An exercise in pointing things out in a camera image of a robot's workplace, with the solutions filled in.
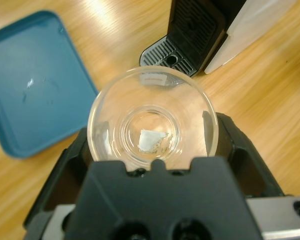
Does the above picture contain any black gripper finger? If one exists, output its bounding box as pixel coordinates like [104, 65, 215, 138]
[201, 111, 286, 199]
[23, 126, 96, 234]

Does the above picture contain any clear glass cup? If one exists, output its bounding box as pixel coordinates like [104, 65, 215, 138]
[86, 65, 220, 172]

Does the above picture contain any white capsule coffee machine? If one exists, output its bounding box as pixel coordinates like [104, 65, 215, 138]
[166, 0, 298, 75]

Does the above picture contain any teal plastic tray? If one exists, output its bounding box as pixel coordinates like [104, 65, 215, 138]
[0, 9, 100, 160]

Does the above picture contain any metal grille drip tray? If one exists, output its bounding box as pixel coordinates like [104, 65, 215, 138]
[139, 38, 199, 77]

